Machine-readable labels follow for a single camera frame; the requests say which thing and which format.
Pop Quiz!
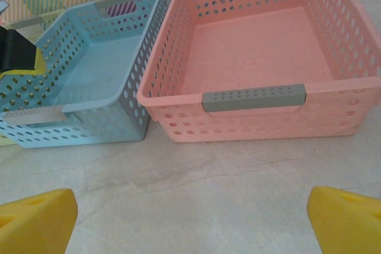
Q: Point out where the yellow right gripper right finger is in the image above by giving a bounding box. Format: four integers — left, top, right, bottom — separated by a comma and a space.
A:
307, 186, 381, 254

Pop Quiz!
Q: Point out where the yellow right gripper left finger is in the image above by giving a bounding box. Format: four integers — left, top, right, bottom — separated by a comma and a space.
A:
0, 188, 79, 254

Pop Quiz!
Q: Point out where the pink perforated plastic basket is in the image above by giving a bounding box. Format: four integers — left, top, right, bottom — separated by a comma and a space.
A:
137, 0, 381, 145

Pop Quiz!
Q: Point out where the pale green perforated plastic basket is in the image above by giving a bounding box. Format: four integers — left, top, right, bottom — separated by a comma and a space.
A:
0, 10, 68, 148

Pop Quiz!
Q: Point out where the light blue perforated plastic basket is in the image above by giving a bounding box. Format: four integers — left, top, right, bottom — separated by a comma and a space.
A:
0, 0, 167, 149

